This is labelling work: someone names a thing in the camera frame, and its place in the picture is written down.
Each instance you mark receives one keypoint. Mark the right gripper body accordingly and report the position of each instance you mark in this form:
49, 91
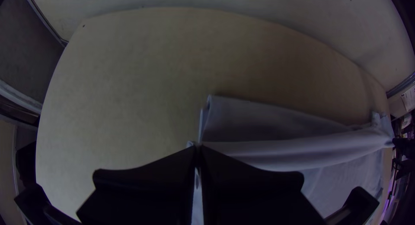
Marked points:
403, 145

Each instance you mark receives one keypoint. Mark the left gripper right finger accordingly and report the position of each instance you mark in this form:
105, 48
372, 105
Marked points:
253, 199

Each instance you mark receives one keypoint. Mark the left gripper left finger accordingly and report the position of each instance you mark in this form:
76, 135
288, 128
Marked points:
146, 192

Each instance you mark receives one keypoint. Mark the white t-shirt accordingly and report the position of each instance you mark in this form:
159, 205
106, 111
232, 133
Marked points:
259, 134

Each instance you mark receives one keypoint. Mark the white paper poster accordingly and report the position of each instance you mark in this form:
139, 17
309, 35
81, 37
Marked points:
409, 100

